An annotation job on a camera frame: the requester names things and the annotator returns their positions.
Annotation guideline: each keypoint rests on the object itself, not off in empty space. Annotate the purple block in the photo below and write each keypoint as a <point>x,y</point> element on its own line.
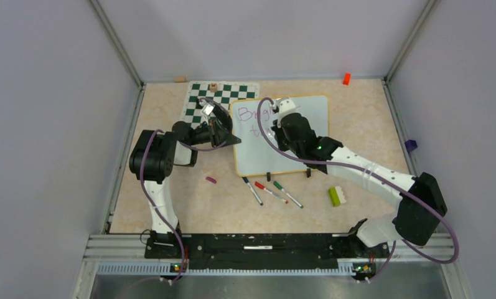
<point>410,145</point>

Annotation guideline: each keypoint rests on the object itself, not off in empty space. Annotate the green whiteboard marker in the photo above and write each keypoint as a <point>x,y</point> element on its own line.
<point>294,200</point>

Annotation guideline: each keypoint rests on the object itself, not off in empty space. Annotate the yellow framed whiteboard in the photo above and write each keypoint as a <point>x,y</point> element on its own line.
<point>253,155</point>

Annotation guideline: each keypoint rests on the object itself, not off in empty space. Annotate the blue whiteboard marker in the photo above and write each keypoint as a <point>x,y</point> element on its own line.
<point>247,182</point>

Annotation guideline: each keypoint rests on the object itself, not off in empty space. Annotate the wooden block on wall edge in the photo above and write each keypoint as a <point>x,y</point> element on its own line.
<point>180,79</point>

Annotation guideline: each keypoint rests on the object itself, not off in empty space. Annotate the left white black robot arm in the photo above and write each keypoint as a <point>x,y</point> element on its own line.
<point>153,159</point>

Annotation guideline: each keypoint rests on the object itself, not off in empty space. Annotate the green white toy brick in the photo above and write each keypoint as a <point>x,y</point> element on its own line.
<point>336,196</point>

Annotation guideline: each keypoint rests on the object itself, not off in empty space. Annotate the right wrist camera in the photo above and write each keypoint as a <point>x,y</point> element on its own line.
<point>283,107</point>

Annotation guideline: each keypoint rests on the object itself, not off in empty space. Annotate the purple marker cap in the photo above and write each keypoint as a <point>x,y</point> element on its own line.
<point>212,180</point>

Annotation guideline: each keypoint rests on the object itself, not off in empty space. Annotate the red whiteboard marker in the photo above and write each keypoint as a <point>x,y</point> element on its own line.
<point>262,187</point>

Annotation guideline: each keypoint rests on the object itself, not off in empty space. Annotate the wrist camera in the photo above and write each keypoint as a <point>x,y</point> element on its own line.
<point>283,107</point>
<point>207,111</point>

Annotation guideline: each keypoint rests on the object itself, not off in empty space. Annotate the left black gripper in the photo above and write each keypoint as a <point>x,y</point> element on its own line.
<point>218,134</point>

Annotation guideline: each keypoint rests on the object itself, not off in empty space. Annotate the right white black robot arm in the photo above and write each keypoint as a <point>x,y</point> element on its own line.
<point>410,221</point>

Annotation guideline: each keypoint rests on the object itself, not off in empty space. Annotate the orange red block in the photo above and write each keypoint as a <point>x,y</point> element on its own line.
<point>347,79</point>

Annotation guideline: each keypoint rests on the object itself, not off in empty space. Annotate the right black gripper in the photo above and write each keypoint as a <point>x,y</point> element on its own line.
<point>279,131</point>

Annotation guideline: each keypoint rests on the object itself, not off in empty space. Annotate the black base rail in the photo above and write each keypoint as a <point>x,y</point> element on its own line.
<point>252,251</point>

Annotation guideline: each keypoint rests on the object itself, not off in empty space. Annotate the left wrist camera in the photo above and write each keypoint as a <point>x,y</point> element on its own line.
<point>207,111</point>

